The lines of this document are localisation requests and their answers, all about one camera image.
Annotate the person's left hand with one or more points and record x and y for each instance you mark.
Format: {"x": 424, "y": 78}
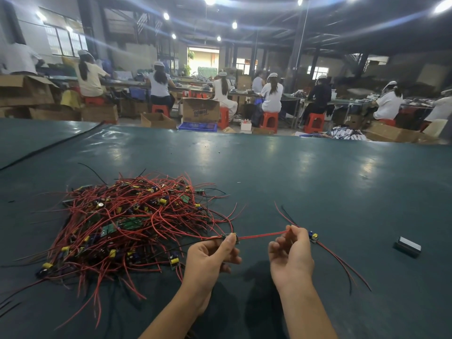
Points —
{"x": 208, "y": 268}

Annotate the person's right hand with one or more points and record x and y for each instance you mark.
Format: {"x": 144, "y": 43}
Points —
{"x": 293, "y": 261}

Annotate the person's right forearm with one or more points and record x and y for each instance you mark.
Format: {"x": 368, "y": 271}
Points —
{"x": 307, "y": 314}

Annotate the dark green table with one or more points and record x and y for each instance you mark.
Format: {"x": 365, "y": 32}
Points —
{"x": 367, "y": 194}

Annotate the small black grey block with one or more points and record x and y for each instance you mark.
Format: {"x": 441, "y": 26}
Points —
{"x": 407, "y": 246}

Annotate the heap of black white items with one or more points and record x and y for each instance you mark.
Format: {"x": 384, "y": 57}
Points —
{"x": 347, "y": 133}

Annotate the red plastic stool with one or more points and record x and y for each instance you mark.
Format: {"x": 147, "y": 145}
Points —
{"x": 387, "y": 123}
{"x": 269, "y": 122}
{"x": 314, "y": 123}
{"x": 224, "y": 118}
{"x": 94, "y": 101}
{"x": 160, "y": 110}

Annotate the blue plastic crate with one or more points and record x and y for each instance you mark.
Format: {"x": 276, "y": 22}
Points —
{"x": 197, "y": 127}

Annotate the yellow sack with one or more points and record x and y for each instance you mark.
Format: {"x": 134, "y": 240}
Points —
{"x": 70, "y": 99}

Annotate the large open cardboard box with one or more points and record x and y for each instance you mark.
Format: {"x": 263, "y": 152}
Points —
{"x": 25, "y": 91}

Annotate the grid window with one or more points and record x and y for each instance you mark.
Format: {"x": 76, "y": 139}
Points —
{"x": 62, "y": 40}

